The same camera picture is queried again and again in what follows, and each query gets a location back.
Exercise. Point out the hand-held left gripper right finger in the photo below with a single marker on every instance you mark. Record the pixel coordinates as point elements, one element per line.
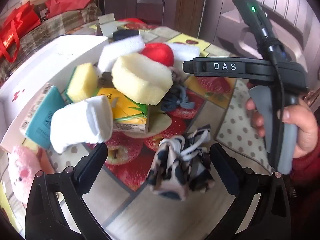
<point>225,170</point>

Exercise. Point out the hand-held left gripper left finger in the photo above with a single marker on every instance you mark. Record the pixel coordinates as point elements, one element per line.
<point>95,165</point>

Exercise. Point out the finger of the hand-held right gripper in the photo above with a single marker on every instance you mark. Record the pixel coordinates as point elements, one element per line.
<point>200,67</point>

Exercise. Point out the black white patterned cloth bundle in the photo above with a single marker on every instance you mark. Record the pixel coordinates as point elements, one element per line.
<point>175,170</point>

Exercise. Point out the yellow tissue pack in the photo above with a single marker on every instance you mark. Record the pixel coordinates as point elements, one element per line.
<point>127,120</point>

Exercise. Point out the white cardboard box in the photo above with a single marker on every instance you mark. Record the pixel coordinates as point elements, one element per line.
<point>50,55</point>

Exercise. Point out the person's right forearm red sleeve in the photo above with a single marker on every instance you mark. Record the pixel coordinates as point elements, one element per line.
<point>307,170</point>

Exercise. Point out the person's right hand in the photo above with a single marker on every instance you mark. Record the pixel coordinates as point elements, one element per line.
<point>305,130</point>

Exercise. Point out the white foam block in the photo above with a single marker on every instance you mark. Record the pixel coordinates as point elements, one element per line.
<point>120,50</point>
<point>185,51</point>

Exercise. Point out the navy grey knotted cloth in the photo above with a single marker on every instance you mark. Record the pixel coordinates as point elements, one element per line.
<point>175,97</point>

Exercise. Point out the red plush apple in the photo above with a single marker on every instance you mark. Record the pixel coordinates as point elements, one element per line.
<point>157,53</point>

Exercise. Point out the rolled white sock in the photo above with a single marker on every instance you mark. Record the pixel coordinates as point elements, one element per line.
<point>75,122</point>

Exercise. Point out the mauve panelled door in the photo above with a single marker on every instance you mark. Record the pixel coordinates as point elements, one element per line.
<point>225,17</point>

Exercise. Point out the pale yellow foam block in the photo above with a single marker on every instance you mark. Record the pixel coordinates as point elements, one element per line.
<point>140,80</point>

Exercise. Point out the teal tissue pack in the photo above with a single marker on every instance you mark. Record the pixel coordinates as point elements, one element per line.
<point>42,120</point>

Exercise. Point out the pink plush toy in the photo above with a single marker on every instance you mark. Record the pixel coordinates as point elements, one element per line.
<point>22,170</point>

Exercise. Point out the brown wooden door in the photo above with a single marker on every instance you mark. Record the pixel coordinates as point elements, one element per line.
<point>162,2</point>

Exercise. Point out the fruit print tablecloth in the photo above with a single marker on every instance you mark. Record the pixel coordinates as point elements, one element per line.
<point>150,217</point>

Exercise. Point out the black sponge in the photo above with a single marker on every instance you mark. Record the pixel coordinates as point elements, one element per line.
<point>125,34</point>

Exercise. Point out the yellow green scrub sponge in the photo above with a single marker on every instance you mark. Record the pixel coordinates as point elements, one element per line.
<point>82,82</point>

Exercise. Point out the brown knotted cloth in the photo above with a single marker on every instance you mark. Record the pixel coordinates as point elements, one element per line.
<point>105,80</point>

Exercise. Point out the small cardboard box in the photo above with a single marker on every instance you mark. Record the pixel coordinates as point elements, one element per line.
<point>107,27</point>

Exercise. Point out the plaid sofa cover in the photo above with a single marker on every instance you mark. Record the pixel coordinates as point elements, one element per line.
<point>62,22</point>

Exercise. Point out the red tote bag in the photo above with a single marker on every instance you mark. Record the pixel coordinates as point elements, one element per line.
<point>17,22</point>

